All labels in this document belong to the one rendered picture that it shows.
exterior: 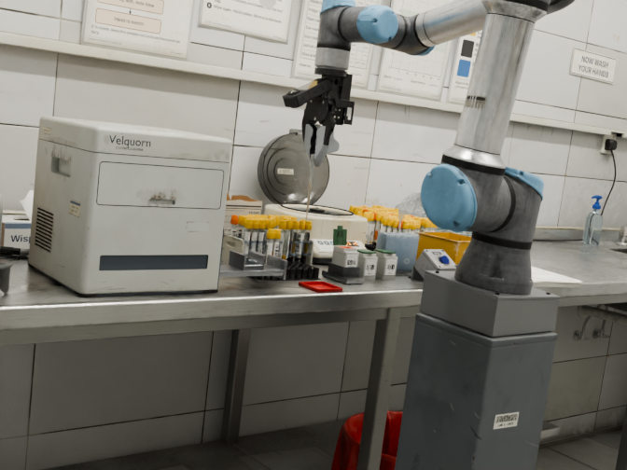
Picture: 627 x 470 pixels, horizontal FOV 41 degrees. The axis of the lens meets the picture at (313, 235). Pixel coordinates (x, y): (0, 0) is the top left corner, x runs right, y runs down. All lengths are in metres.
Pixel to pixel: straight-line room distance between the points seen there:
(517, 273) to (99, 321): 0.77
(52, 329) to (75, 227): 0.18
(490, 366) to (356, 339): 1.26
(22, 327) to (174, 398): 1.06
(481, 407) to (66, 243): 0.81
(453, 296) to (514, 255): 0.14
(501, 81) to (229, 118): 1.04
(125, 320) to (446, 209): 0.60
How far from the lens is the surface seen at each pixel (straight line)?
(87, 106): 2.16
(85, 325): 1.52
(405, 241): 2.09
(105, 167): 1.49
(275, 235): 1.81
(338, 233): 1.93
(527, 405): 1.71
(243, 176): 2.40
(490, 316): 1.58
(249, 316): 1.69
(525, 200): 1.61
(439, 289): 1.66
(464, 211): 1.48
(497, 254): 1.62
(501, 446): 1.68
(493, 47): 1.51
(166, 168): 1.54
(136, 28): 2.21
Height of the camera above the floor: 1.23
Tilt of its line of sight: 8 degrees down
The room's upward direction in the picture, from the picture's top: 7 degrees clockwise
